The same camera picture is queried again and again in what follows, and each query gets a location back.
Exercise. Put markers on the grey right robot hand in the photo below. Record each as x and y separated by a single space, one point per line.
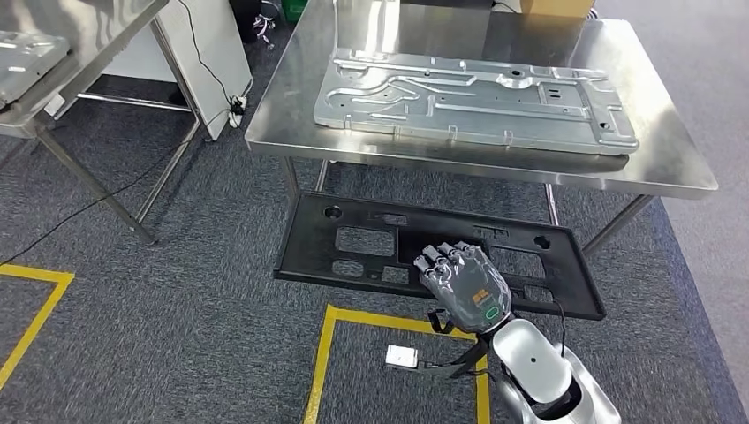
468 287

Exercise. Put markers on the black plastic frame part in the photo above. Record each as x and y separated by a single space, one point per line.
304 251

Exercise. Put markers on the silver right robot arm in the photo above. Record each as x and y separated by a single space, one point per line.
532 363

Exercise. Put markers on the stainless steel workbench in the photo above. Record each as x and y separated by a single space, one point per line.
88 23
661 146

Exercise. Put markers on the stamped sheet metal panel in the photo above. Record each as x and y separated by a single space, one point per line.
468 123
29 64

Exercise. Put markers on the white power strip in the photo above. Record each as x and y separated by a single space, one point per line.
237 111

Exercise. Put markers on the cardboard box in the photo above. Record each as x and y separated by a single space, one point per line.
556 7

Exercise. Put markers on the green plastic bin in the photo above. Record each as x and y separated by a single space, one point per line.
294 9

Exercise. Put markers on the white board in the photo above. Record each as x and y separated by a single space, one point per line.
205 58

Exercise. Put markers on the yellow floor tape square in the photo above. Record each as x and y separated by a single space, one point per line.
35 272

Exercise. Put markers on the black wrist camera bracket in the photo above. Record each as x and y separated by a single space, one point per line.
462 366

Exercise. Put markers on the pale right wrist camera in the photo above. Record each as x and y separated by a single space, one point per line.
402 357

